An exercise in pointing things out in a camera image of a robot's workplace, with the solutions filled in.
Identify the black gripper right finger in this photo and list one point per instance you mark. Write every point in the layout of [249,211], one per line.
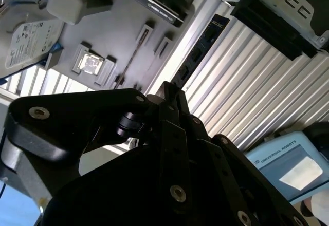
[228,174]

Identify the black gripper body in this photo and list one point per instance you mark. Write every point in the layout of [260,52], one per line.
[115,190]

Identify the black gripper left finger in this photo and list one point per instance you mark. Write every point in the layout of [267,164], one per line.
[64,123]

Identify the blue RAM stick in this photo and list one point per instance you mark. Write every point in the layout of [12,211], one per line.
[203,48]

